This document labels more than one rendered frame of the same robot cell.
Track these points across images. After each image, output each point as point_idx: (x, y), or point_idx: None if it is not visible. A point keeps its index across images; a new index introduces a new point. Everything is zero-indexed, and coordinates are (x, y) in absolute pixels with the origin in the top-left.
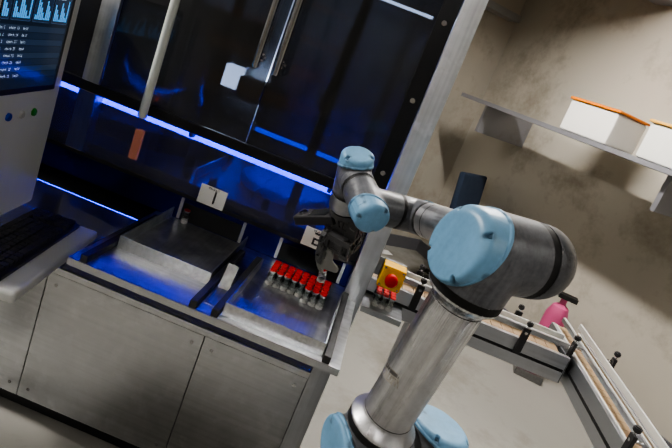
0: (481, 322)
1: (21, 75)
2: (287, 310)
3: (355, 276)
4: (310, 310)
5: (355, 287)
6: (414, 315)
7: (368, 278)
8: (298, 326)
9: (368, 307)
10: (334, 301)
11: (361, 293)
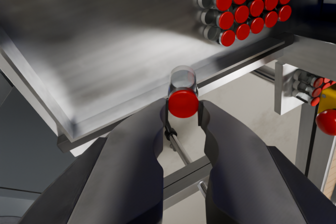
0: (325, 174)
1: None
2: None
3: (328, 51)
4: (188, 28)
5: (307, 53)
6: (311, 108)
7: (331, 76)
8: (108, 51)
9: (284, 74)
10: (258, 35)
11: (300, 64)
